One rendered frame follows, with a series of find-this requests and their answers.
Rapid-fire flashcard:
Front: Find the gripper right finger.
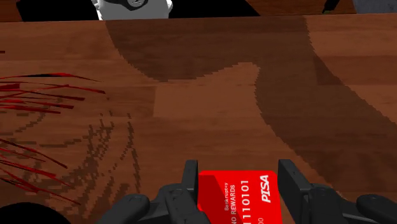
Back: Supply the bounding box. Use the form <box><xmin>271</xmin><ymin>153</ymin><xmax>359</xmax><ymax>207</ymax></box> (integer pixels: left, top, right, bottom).
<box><xmin>277</xmin><ymin>158</ymin><xmax>397</xmax><ymax>224</ymax></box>

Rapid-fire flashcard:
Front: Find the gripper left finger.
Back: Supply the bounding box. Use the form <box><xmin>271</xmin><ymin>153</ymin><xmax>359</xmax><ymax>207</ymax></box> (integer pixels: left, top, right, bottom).
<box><xmin>95</xmin><ymin>160</ymin><xmax>212</xmax><ymax>224</ymax></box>

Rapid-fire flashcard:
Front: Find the red bank card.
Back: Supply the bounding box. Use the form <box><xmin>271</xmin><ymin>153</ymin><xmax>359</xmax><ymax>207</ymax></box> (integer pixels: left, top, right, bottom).
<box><xmin>197</xmin><ymin>170</ymin><xmax>284</xmax><ymax>224</ymax></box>

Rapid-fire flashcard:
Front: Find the black round pot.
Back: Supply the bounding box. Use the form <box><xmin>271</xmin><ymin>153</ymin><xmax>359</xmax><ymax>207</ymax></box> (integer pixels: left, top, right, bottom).
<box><xmin>0</xmin><ymin>202</ymin><xmax>73</xmax><ymax>224</ymax></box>

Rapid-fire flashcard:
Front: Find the red leaf plant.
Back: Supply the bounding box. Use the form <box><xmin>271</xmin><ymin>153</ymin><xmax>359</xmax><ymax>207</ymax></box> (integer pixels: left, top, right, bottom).
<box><xmin>0</xmin><ymin>49</ymin><xmax>107</xmax><ymax>206</ymax></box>

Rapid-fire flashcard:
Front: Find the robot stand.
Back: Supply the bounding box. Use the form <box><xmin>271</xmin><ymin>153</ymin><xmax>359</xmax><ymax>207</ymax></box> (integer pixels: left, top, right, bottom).
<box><xmin>15</xmin><ymin>0</ymin><xmax>261</xmax><ymax>22</ymax></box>

